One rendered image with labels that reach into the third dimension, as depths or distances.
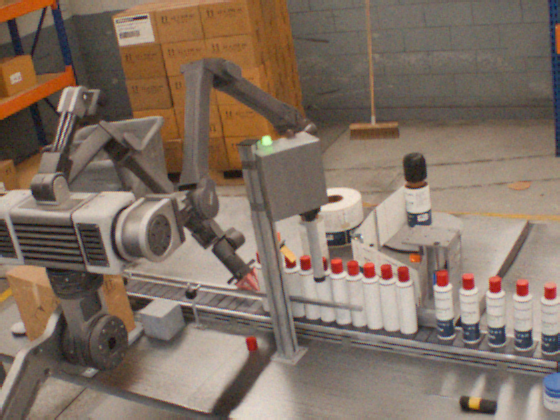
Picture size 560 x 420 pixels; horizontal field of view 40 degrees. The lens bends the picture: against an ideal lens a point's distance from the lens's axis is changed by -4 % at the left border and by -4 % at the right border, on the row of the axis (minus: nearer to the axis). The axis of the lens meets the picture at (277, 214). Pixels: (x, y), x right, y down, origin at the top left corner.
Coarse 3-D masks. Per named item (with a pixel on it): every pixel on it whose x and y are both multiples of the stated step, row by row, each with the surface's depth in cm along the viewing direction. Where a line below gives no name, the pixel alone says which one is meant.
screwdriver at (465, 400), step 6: (438, 396) 202; (444, 396) 201; (462, 396) 198; (468, 396) 198; (462, 402) 197; (468, 402) 197; (474, 402) 196; (480, 402) 195; (486, 402) 194; (492, 402) 194; (480, 408) 195; (486, 408) 194; (492, 408) 193
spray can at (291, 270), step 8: (288, 264) 237; (296, 264) 239; (288, 272) 237; (296, 272) 237; (288, 280) 238; (296, 280) 238; (288, 288) 240; (296, 288) 239; (296, 296) 240; (296, 304) 241; (296, 312) 243; (304, 312) 243
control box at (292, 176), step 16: (288, 144) 209; (304, 144) 208; (256, 160) 207; (272, 160) 205; (288, 160) 207; (304, 160) 209; (320, 160) 211; (272, 176) 207; (288, 176) 209; (304, 176) 211; (320, 176) 213; (272, 192) 208; (288, 192) 210; (304, 192) 212; (320, 192) 214; (272, 208) 210; (288, 208) 212; (304, 208) 214
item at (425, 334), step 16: (128, 288) 280; (144, 288) 278; (160, 288) 276; (176, 288) 275; (208, 304) 261; (224, 304) 259; (240, 304) 257; (256, 304) 255; (304, 320) 242; (320, 320) 240; (400, 336) 225; (416, 336) 223; (432, 336) 222; (480, 336) 217; (512, 336) 214; (496, 352) 209; (512, 352) 208; (528, 352) 206
